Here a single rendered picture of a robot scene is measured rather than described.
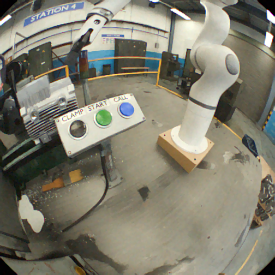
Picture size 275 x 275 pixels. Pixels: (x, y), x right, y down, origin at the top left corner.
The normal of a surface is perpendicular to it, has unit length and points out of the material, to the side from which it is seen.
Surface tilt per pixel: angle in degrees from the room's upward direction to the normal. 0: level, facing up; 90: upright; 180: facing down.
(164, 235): 0
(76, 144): 40
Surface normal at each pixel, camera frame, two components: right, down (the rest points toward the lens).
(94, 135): 0.46, -0.20
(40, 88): 0.66, 0.55
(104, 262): 0.07, -0.72
